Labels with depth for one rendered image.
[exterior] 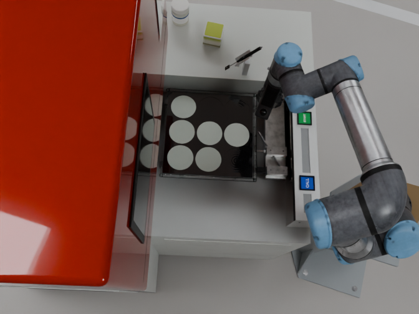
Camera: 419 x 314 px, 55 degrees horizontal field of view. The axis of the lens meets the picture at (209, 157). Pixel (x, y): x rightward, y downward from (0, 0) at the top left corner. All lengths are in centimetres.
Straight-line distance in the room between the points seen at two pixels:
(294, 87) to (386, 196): 40
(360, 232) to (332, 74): 43
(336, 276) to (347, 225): 155
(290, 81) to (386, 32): 215
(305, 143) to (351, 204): 65
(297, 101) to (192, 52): 66
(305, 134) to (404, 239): 52
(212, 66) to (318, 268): 136
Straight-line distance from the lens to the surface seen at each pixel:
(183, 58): 167
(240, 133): 161
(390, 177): 100
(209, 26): 168
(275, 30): 180
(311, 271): 248
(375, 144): 105
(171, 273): 238
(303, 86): 117
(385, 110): 295
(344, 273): 254
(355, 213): 97
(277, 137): 165
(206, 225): 158
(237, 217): 160
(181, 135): 159
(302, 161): 156
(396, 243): 139
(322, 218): 98
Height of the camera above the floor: 238
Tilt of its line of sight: 71 degrees down
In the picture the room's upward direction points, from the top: 11 degrees clockwise
